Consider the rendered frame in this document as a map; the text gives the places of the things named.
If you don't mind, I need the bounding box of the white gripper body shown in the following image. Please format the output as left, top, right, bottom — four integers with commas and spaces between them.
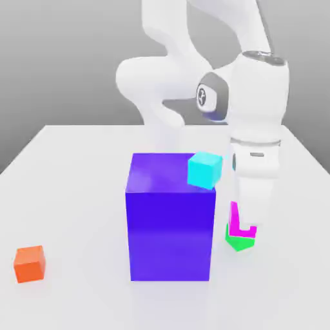
236, 177, 275, 226

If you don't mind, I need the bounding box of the small magenta cube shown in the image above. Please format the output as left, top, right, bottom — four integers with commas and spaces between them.
229, 200, 258, 238

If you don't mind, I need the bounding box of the small green cube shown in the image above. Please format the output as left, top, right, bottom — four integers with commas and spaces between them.
224, 223, 256, 253

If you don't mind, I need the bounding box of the small cyan cube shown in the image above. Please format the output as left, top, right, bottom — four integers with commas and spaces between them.
187, 151, 223, 191

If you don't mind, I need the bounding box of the small orange cube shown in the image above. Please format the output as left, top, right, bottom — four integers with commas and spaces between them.
13, 245, 47, 284

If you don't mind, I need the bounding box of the large purple box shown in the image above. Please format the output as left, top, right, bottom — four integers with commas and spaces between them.
124, 152, 217, 282

